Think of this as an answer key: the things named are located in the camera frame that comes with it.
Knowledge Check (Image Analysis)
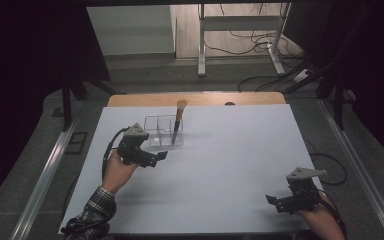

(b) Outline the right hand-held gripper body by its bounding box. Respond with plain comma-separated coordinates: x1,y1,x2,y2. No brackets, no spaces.
274,166,328,215

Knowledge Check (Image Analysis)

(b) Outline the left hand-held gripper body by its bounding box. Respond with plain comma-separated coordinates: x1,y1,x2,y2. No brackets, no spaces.
116,122,160,169

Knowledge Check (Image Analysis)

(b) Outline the clear plastic organizer box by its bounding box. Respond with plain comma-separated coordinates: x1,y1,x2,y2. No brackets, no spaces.
143,114,185,149

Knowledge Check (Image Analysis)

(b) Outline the makeup brush with black handle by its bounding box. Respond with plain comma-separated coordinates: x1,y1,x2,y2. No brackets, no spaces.
170,99,189,146

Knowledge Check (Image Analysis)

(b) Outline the person's left hand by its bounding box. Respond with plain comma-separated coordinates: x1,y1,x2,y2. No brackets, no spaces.
101,148,140,197

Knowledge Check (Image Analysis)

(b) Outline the person's right hand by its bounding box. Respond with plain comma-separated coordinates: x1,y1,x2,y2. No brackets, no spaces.
295,192,347,240

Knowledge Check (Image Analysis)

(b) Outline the dark floor plate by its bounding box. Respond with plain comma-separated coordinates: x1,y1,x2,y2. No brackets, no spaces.
64,131,89,156

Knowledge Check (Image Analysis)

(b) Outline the white table mat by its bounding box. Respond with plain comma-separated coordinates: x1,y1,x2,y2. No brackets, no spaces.
57,103,325,236

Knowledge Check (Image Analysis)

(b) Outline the black metal stand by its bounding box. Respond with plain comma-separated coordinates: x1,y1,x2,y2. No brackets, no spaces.
60,75,118,133
282,4,359,132

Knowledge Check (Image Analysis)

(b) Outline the white power strip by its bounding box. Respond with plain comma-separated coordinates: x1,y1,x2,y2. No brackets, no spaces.
292,68,313,83

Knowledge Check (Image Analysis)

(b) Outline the white cabinet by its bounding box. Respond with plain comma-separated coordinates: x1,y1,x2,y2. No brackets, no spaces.
86,4,177,57

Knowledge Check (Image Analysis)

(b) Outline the dark curtain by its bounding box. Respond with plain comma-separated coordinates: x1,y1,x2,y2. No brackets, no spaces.
343,0,384,172
0,0,112,215

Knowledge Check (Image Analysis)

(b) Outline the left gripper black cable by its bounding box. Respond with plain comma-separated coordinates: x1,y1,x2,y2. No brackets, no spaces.
59,125,132,236

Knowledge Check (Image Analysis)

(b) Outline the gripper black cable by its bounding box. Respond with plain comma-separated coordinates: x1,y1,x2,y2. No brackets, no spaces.
316,188,348,240
59,125,132,236

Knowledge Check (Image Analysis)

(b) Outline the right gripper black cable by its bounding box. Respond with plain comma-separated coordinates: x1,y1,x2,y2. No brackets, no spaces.
316,188,348,240

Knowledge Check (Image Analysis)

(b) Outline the black looped floor cable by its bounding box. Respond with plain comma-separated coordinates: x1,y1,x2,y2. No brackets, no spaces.
302,137,348,187

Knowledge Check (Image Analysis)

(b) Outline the aluminium rail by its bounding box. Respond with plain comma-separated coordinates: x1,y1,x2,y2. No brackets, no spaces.
12,108,83,240
317,98,384,240

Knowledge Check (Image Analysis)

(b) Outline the white desk frame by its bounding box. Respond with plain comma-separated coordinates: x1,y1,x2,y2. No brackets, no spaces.
197,2,293,78

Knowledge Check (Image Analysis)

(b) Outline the tangle of black floor cables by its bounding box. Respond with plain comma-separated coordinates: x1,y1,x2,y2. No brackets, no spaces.
202,3,304,58

